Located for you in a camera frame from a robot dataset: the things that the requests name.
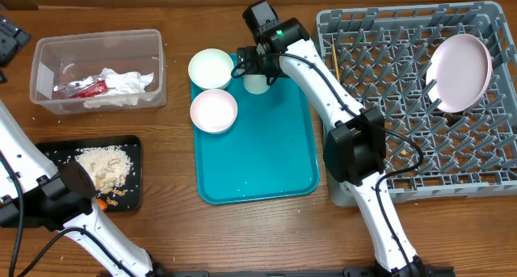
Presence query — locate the white paper cup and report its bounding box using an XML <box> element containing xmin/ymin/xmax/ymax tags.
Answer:
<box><xmin>243</xmin><ymin>74</ymin><xmax>270</xmax><ymax>94</ymax></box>

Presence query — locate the white bowl with rice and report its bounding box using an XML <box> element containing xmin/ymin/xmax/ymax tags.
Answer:
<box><xmin>188</xmin><ymin>48</ymin><xmax>234</xmax><ymax>90</ymax></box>

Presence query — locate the white bowl with peanuts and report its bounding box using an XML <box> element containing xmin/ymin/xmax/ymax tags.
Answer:
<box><xmin>190</xmin><ymin>89</ymin><xmax>238</xmax><ymax>134</ymax></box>

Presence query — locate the wooden chopstick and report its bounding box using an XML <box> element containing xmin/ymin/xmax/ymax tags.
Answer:
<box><xmin>331</xmin><ymin>44</ymin><xmax>341</xmax><ymax>83</ymax></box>

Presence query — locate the red snack wrapper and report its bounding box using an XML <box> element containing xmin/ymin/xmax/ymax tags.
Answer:
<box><xmin>53</xmin><ymin>75</ymin><xmax>108</xmax><ymax>99</ymax></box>

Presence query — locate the white tissue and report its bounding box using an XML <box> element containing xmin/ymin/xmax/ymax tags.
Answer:
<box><xmin>83</xmin><ymin>68</ymin><xmax>154</xmax><ymax>108</ymax></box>

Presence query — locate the orange carrot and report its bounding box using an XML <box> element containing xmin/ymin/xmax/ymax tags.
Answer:
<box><xmin>97</xmin><ymin>199</ymin><xmax>108</xmax><ymax>211</ymax></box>

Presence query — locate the white round plate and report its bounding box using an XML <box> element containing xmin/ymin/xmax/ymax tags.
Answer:
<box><xmin>426</xmin><ymin>34</ymin><xmax>493</xmax><ymax>113</ymax></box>

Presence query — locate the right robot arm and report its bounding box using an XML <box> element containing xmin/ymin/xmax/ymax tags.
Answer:
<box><xmin>231</xmin><ymin>0</ymin><xmax>427</xmax><ymax>276</ymax></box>

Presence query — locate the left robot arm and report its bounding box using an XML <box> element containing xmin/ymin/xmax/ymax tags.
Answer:
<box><xmin>1</xmin><ymin>107</ymin><xmax>167</xmax><ymax>276</ymax></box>

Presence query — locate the grey dishwasher rack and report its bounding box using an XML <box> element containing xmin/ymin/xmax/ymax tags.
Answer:
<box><xmin>313</xmin><ymin>1</ymin><xmax>516</xmax><ymax>203</ymax></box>

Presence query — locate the clear plastic storage bin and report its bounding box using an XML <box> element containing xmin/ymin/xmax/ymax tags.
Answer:
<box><xmin>30</xmin><ymin>29</ymin><xmax>166</xmax><ymax>115</ymax></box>

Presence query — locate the teal serving tray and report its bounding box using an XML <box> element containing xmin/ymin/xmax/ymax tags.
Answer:
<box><xmin>191</xmin><ymin>78</ymin><xmax>320</xmax><ymax>204</ymax></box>

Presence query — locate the black plastic tray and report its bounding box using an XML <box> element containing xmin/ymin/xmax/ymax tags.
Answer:
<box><xmin>36</xmin><ymin>135</ymin><xmax>142</xmax><ymax>212</ymax></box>

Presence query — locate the rice and peanut pile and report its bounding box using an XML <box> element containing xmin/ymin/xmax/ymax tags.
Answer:
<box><xmin>66</xmin><ymin>147</ymin><xmax>132</xmax><ymax>200</ymax></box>

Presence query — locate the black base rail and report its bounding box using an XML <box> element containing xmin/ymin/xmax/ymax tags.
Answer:
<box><xmin>165</xmin><ymin>266</ymin><xmax>456</xmax><ymax>277</ymax></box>

